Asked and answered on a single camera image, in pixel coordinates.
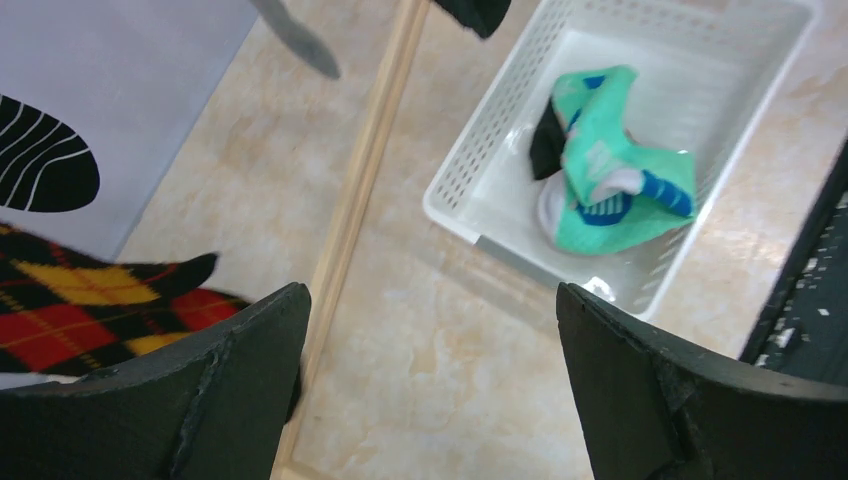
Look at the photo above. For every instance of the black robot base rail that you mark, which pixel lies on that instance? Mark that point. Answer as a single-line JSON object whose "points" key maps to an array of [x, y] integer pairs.
{"points": [[802, 328]]}

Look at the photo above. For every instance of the wooden drying rack frame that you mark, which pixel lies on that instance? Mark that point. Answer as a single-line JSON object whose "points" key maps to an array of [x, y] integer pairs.
{"points": [[363, 167]]}

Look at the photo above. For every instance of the black white striped sock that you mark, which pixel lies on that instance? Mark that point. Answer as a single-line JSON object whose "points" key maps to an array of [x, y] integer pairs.
{"points": [[46, 166]]}

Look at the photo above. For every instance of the white plastic basket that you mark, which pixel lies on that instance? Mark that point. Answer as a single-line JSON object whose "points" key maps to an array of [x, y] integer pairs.
{"points": [[706, 72]]}

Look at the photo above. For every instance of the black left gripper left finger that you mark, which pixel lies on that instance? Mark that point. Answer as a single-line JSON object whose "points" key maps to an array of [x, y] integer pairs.
{"points": [[210, 406]]}

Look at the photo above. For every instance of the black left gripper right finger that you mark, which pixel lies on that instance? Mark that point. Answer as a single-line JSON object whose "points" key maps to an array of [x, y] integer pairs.
{"points": [[653, 405]]}

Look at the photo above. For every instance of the teal sock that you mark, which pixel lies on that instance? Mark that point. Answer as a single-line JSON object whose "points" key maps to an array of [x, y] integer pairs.
{"points": [[612, 193]]}

